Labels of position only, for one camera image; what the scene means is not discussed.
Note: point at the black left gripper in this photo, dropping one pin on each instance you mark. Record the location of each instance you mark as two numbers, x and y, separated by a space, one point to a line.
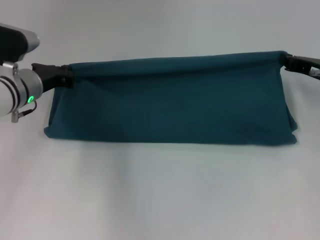
50 75

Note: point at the teal blue t-shirt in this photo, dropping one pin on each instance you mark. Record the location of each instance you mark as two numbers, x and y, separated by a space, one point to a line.
175 100

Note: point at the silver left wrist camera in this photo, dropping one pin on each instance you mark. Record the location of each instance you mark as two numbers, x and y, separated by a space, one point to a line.
17 41

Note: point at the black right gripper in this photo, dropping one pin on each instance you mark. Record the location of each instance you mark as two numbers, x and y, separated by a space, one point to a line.
308 65

